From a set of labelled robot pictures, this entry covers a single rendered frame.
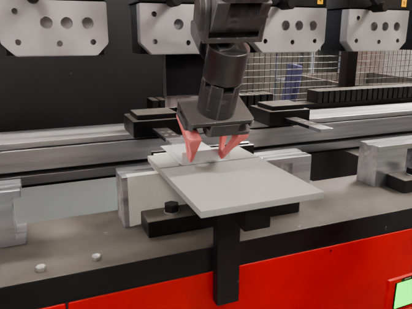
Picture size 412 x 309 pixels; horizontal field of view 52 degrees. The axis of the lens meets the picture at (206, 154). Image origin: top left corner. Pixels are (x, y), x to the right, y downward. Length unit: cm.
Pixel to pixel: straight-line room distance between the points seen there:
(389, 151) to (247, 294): 47
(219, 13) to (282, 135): 68
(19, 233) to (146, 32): 39
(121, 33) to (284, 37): 58
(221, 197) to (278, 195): 8
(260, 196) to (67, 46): 36
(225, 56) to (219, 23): 5
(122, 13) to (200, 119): 69
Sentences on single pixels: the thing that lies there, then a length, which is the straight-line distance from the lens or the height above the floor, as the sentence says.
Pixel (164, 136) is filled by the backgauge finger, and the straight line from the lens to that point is 87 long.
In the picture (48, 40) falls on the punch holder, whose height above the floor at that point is 120.
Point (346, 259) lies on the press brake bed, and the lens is 87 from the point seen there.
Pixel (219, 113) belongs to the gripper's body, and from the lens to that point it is 60.
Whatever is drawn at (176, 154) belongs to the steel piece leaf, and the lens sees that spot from 74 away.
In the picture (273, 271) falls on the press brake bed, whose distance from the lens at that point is 78.
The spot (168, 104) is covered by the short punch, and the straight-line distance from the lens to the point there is 76.
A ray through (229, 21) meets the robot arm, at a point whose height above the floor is 122.
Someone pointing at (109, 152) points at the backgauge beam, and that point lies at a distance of 99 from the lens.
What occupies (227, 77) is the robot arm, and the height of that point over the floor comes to 115.
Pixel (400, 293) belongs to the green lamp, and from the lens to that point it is 76.
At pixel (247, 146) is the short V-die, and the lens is 82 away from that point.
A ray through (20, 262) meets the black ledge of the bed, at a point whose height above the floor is 87.
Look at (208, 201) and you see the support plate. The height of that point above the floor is 100.
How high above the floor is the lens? 120
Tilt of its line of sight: 16 degrees down
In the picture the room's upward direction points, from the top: straight up
